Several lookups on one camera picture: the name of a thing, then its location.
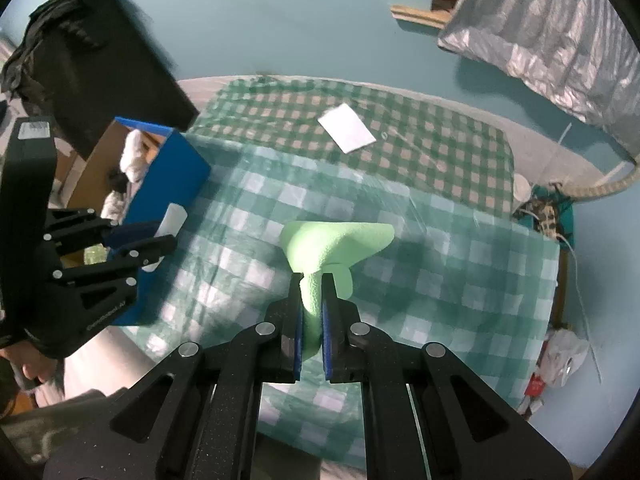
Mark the blue cardboard box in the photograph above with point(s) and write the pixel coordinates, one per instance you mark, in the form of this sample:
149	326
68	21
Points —
175	175

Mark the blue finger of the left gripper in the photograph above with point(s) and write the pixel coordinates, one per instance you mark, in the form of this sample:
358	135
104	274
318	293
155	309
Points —
143	251
118	236

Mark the white sock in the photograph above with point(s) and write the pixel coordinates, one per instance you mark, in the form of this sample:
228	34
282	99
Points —
173	221
133	162

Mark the light blue white cloth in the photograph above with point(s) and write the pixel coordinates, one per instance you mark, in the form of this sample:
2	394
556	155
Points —
114	207

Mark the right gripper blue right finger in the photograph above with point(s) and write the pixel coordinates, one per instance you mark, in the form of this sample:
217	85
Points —
336	318

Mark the large-check green tablecloth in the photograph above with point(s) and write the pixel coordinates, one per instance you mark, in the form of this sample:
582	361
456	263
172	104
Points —
481	285

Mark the white paper sheet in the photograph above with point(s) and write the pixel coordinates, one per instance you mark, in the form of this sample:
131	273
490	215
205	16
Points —
346	129

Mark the white plastic bag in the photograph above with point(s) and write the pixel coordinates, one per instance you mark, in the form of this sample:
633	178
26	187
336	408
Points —
563	354

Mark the black fuzzy soft object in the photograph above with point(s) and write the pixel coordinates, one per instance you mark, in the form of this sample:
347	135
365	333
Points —
118	181

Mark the light green cloth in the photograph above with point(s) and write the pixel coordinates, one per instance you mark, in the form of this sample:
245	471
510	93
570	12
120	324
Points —
316	248

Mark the person's left hand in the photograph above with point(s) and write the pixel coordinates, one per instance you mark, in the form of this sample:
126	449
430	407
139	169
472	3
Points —
38	370

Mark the small-check green tablecloth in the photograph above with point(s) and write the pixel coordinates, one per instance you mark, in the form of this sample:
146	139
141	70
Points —
416	143

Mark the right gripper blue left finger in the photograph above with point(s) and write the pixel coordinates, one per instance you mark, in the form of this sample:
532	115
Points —
292	328

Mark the teal basket with cables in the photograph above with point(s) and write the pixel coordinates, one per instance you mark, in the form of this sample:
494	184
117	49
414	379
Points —
548	212

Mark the silver foil curtain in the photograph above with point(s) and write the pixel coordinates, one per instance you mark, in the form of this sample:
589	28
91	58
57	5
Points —
578	54

